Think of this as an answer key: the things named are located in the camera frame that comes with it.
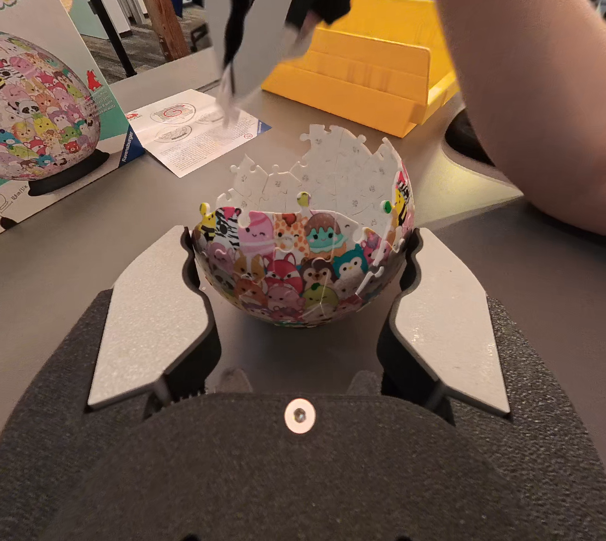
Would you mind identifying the white instruction leaflet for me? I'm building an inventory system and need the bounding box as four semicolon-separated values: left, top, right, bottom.
125;88;274;179

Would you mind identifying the person's right forearm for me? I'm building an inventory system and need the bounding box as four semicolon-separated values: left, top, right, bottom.
417;0;606;237

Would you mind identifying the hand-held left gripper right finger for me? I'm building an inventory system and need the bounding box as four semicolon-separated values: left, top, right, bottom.
376;226;513;418

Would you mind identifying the puzzle ball cardboard box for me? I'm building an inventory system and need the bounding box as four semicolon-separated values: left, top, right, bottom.
0;0;146;235

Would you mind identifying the yellow plastic bin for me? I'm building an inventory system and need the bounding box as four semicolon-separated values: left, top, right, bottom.
262;0;463;139

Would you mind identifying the black textured wrist rest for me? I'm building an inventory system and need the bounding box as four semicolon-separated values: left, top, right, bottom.
444;107;496;168

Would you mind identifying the colourful puzzle ball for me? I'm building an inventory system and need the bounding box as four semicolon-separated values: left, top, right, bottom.
191;124;417;329

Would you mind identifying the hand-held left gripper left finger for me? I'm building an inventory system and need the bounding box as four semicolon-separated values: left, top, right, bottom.
86;225;223;413

